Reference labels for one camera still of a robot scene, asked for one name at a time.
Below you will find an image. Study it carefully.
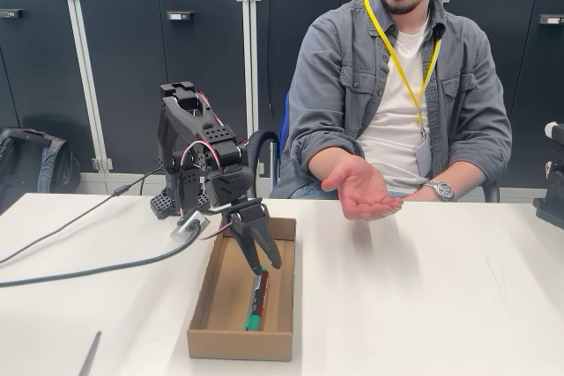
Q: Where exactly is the green black marker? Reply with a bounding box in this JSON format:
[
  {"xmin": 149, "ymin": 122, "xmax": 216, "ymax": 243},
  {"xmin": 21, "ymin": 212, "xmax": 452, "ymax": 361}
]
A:
[{"xmin": 243, "ymin": 266, "xmax": 270, "ymax": 332}]

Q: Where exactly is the thin black cable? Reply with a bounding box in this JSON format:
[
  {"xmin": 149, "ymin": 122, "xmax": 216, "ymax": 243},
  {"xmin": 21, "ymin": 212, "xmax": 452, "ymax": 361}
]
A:
[{"xmin": 0, "ymin": 167, "xmax": 162, "ymax": 265}]

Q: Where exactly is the man's left forearm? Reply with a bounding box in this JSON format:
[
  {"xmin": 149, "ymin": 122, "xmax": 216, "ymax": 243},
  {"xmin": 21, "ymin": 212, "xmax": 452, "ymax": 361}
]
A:
[{"xmin": 440, "ymin": 137, "xmax": 515, "ymax": 201}]

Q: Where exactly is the yellow lanyard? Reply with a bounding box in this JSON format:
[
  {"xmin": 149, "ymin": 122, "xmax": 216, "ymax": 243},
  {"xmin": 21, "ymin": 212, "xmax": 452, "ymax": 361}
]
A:
[{"xmin": 361, "ymin": 0, "xmax": 442, "ymax": 129}]

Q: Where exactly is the grey black backpack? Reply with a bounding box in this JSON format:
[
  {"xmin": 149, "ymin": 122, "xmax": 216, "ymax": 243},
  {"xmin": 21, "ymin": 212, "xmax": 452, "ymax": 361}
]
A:
[{"xmin": 0, "ymin": 127, "xmax": 83, "ymax": 214}]

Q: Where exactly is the thick grey cable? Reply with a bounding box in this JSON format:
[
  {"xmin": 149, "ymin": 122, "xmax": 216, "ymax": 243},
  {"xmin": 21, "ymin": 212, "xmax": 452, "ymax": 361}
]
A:
[{"xmin": 0, "ymin": 225, "xmax": 202, "ymax": 288}]

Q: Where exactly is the man's right hand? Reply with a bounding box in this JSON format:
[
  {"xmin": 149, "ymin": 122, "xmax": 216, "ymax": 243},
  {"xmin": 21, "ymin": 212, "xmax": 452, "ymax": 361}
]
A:
[{"xmin": 320, "ymin": 154, "xmax": 405, "ymax": 222}]

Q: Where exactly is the silver wristwatch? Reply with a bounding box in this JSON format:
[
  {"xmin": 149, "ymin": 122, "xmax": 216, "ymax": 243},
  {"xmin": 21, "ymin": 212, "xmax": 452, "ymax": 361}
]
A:
[{"xmin": 422, "ymin": 180, "xmax": 457, "ymax": 203}]

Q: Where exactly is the man's right forearm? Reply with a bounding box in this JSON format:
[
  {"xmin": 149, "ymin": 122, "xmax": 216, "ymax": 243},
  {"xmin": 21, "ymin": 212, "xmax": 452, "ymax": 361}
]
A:
[{"xmin": 284, "ymin": 129, "xmax": 367, "ymax": 190}]

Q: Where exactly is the brown cardboard box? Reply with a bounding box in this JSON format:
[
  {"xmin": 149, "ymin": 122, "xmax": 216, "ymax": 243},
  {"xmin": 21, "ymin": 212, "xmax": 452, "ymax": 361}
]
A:
[{"xmin": 187, "ymin": 216, "xmax": 297, "ymax": 363}]

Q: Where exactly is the dark grey metal cabinet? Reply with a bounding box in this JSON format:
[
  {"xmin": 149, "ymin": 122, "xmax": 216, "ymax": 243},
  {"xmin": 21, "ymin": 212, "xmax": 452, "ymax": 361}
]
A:
[
  {"xmin": 0, "ymin": 0, "xmax": 74, "ymax": 195},
  {"xmin": 249, "ymin": 0, "xmax": 444, "ymax": 188},
  {"xmin": 68, "ymin": 0, "xmax": 255, "ymax": 183},
  {"xmin": 438, "ymin": 0, "xmax": 564, "ymax": 201}
]

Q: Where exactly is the silver webcam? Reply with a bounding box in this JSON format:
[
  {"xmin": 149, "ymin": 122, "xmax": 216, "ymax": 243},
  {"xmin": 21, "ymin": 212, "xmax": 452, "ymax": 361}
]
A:
[{"xmin": 169, "ymin": 209, "xmax": 211, "ymax": 244}]

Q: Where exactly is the man in grey shirt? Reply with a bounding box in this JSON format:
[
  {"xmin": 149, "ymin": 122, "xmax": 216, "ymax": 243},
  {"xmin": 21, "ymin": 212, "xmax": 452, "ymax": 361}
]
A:
[{"xmin": 268, "ymin": 0, "xmax": 515, "ymax": 201}]

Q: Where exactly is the white name badge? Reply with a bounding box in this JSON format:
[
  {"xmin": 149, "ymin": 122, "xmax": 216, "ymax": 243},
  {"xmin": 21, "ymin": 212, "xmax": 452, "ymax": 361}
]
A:
[{"xmin": 413, "ymin": 137, "xmax": 433, "ymax": 179}]

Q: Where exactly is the blue black office chair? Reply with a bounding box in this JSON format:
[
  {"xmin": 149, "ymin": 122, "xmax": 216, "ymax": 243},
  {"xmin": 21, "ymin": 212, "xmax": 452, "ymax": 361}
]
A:
[{"xmin": 241, "ymin": 89, "xmax": 501, "ymax": 203}]

